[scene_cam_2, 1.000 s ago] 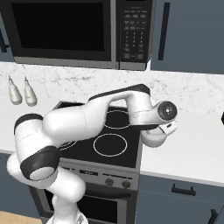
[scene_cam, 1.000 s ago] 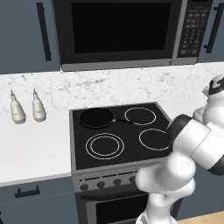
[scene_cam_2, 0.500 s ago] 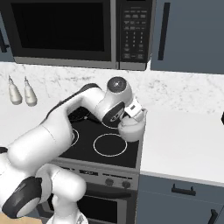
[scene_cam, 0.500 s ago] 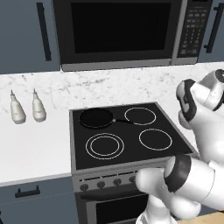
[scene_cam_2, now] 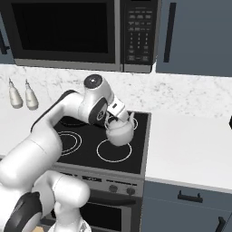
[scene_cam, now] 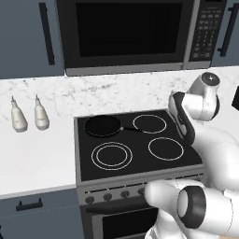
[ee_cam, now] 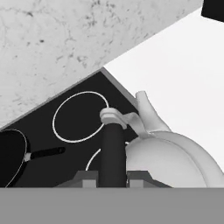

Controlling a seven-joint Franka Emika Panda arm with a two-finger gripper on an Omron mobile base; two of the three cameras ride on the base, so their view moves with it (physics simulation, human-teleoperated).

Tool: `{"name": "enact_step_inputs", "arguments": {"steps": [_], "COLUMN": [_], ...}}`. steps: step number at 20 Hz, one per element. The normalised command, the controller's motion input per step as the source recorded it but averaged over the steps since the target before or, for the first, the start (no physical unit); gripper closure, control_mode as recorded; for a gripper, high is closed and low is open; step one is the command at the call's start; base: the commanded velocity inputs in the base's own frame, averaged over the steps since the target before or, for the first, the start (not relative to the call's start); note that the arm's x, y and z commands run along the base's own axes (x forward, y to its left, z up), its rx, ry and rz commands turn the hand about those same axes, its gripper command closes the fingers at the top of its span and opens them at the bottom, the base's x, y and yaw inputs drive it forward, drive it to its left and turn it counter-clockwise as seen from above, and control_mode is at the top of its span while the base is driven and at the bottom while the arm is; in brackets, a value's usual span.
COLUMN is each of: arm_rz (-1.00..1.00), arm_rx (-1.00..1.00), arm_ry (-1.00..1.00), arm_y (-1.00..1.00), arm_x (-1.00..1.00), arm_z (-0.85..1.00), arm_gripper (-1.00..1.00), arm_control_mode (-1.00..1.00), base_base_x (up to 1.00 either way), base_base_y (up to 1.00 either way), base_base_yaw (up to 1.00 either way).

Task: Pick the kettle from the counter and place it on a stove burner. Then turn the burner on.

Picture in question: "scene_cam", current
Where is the black glass stove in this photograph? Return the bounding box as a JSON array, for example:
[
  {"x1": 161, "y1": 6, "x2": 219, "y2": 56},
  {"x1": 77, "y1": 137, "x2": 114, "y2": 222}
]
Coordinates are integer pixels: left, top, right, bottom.
[{"x1": 73, "y1": 108, "x2": 205, "y2": 239}]

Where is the black frying pan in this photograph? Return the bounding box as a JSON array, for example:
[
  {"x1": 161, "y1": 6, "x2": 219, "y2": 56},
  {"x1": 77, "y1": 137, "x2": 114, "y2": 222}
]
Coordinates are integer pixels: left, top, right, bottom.
[{"x1": 83, "y1": 115, "x2": 142, "y2": 138}]

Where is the black and silver microwave oven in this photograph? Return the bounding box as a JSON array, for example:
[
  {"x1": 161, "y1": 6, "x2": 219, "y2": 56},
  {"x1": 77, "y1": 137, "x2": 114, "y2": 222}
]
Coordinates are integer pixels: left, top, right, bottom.
[{"x1": 55, "y1": 0, "x2": 231, "y2": 77}]

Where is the grey-blue drawer front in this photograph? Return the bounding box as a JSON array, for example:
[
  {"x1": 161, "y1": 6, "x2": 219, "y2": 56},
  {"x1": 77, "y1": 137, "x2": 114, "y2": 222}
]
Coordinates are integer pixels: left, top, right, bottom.
[{"x1": 0, "y1": 188, "x2": 81, "y2": 222}]

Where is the silver oven door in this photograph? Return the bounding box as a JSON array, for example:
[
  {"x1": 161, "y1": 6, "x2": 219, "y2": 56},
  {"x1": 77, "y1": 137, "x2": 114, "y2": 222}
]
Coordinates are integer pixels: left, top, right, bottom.
[{"x1": 79, "y1": 199, "x2": 161, "y2": 239}]

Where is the black box-shaped object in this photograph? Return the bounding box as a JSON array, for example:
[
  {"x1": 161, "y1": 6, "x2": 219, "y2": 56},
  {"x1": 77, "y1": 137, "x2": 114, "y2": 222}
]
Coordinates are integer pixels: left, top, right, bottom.
[{"x1": 232, "y1": 85, "x2": 239, "y2": 112}]

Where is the grey-blue base cupboard door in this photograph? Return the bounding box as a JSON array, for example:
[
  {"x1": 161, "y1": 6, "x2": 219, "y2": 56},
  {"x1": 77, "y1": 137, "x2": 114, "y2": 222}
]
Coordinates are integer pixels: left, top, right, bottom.
[{"x1": 0, "y1": 214, "x2": 85, "y2": 239}]

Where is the black oven door handle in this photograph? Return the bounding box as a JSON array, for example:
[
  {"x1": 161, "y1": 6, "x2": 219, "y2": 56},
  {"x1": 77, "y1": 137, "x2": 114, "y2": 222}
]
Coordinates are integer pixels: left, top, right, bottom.
[{"x1": 85, "y1": 200, "x2": 151, "y2": 215}]

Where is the black cupboard door handle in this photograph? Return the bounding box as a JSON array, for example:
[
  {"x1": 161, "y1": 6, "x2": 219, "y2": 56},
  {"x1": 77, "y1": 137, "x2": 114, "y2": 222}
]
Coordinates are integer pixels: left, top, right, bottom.
[
  {"x1": 217, "y1": 2, "x2": 239, "y2": 58},
  {"x1": 38, "y1": 2, "x2": 56, "y2": 66}
]

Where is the black drawer handle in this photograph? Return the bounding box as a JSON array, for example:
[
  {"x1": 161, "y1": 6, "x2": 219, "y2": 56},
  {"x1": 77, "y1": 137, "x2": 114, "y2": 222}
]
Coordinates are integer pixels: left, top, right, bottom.
[{"x1": 15, "y1": 198, "x2": 44, "y2": 212}]

